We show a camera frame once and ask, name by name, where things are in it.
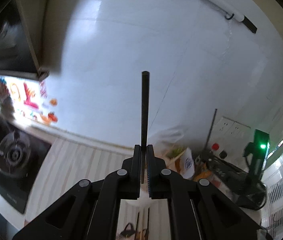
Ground orange white seasoning packet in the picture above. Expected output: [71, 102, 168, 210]
[175, 148, 195, 179]

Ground colourful wall stickers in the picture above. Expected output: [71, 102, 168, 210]
[0, 75, 58, 126]

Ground white plastic bag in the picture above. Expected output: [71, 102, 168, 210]
[148, 126, 186, 161]

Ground black gas stove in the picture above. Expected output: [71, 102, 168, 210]
[0, 119, 51, 214]

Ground beige utensil holder canister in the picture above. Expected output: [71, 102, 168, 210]
[124, 171, 160, 208]

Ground yellow-green seasoning packet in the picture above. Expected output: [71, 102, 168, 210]
[166, 147, 186, 159]

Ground striped cat table mat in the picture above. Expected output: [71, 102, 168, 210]
[25, 139, 171, 239]

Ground middle white wall socket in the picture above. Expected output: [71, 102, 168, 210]
[229, 122, 251, 138]

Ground black chopstick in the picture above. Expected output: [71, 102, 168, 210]
[141, 71, 150, 184]

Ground black-capped dark bottle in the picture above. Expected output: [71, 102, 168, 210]
[219, 151, 228, 163]

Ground white wall socket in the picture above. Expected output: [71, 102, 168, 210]
[229, 122, 251, 138]
[213, 117, 234, 134]

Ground range hood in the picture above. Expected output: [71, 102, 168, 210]
[0, 0, 49, 81]

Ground red-capped soy sauce bottle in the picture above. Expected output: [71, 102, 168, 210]
[206, 142, 220, 163]

